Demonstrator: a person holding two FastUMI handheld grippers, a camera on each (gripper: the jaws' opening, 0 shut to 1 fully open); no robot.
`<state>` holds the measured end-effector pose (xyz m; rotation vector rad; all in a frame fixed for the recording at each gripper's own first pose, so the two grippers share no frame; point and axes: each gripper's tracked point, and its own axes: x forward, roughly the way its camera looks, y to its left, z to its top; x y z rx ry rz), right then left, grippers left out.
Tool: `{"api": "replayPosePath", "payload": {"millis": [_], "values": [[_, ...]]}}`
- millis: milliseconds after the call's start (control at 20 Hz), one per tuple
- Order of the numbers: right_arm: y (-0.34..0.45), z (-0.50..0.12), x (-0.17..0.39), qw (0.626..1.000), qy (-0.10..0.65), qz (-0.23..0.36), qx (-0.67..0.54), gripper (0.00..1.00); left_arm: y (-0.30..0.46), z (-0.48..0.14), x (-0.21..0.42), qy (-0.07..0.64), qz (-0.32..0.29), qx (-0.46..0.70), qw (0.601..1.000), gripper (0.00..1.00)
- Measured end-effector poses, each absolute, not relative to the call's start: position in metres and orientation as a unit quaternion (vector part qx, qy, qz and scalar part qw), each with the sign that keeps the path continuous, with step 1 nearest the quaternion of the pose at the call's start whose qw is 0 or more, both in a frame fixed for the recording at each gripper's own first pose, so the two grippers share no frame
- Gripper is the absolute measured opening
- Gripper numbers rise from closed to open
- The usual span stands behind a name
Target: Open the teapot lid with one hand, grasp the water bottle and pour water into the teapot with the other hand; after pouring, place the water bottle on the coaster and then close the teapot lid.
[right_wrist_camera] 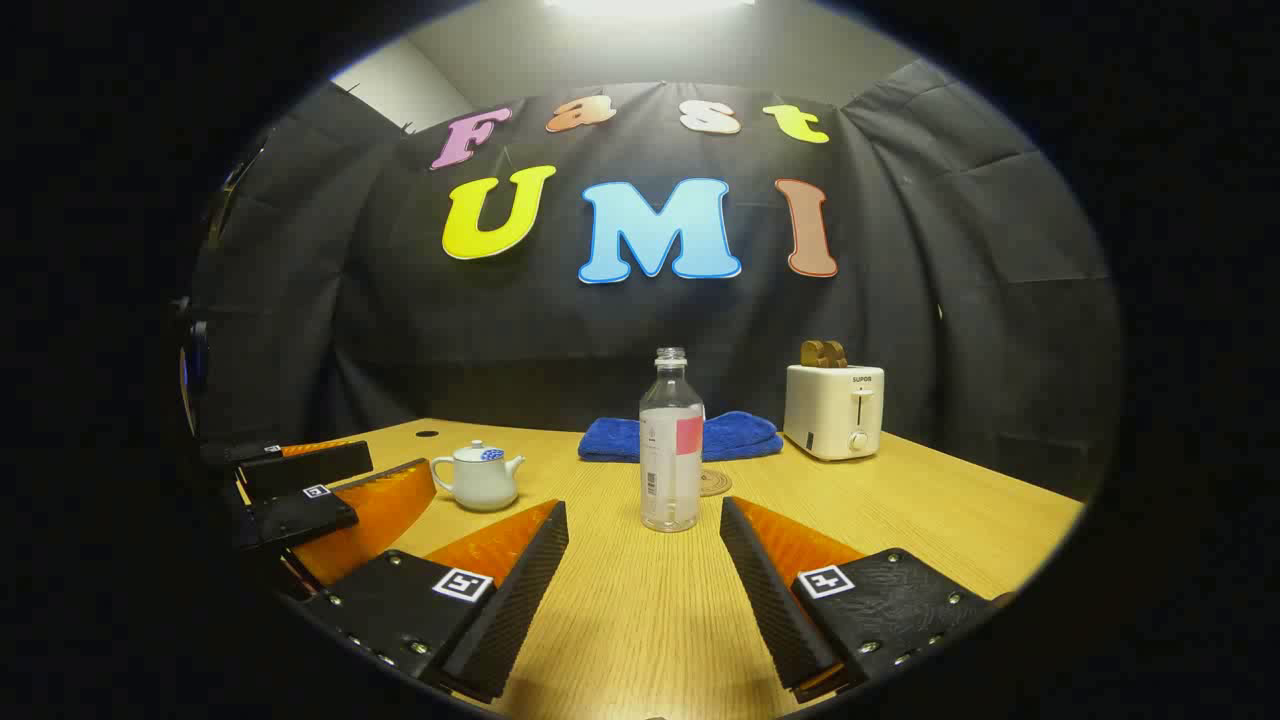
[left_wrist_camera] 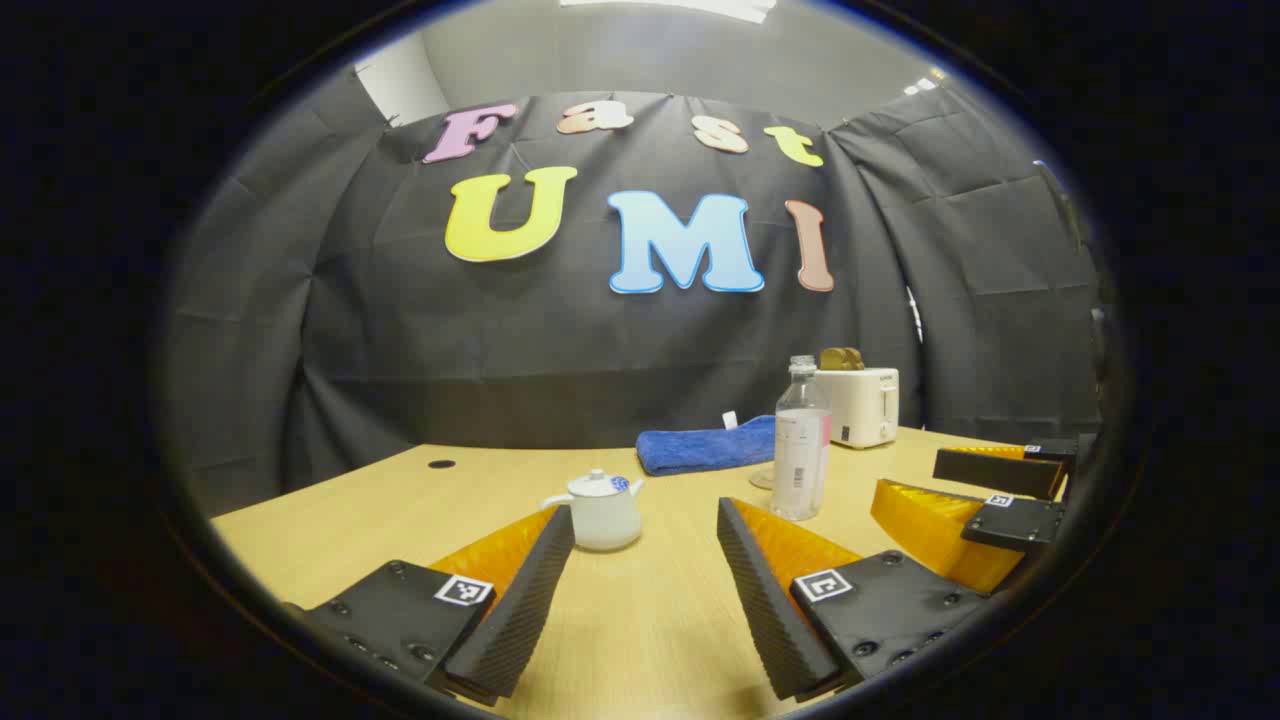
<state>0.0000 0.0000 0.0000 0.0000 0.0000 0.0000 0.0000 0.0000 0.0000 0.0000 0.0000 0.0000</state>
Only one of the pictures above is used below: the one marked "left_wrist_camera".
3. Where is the blue folded towel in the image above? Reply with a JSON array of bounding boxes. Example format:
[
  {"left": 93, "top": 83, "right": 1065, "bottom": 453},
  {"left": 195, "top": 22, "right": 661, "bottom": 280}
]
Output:
[{"left": 636, "top": 410, "right": 778, "bottom": 477}]

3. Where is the clear plastic water bottle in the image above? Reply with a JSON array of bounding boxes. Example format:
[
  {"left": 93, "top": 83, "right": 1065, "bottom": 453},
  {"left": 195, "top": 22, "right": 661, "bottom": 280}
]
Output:
[{"left": 769, "top": 355, "right": 833, "bottom": 522}]

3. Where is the black backdrop cloth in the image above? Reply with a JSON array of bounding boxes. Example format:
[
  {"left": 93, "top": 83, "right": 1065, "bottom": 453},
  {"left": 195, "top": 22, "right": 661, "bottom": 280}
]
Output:
[{"left": 165, "top": 65, "right": 1111, "bottom": 517}]

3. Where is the white ceramic teacup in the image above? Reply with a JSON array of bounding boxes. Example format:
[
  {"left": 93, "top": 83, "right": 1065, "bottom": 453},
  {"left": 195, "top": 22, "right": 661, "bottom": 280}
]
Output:
[{"left": 541, "top": 486, "right": 644, "bottom": 553}]

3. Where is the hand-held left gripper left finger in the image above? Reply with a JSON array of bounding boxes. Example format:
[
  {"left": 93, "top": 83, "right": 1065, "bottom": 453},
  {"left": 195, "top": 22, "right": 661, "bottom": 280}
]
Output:
[{"left": 285, "top": 505, "right": 577, "bottom": 707}]

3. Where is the cream white toaster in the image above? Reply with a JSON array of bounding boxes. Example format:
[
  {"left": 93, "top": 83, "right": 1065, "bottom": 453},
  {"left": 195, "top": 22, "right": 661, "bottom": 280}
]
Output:
[{"left": 814, "top": 367, "right": 901, "bottom": 450}]

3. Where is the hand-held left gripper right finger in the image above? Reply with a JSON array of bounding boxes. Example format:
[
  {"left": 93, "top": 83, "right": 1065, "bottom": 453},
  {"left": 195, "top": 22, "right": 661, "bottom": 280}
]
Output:
[{"left": 716, "top": 497, "right": 992, "bottom": 703}]

